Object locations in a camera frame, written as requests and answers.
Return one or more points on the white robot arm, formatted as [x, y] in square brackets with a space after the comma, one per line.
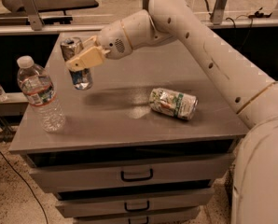
[249, 91]

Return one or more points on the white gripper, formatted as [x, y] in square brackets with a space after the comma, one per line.
[113, 40]

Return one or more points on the crushed green white can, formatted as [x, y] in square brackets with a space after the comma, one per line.
[173, 103]

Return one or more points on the grey drawer cabinet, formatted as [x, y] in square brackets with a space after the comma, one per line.
[113, 121]

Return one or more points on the bottom grey drawer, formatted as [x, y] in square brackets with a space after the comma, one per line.
[153, 217]

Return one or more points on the clear plastic water bottle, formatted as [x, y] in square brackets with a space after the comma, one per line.
[36, 84]

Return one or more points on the left metal bracket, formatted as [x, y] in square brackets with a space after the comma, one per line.
[33, 15]

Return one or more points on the silver blue redbull can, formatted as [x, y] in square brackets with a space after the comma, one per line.
[81, 77]

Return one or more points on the right metal bracket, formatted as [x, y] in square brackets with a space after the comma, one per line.
[218, 12]

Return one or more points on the middle grey drawer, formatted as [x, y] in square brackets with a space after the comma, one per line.
[135, 203]

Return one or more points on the grey drawer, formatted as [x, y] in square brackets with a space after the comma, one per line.
[135, 203]
[109, 175]
[153, 217]

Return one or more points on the top grey drawer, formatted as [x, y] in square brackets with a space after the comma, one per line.
[109, 175]

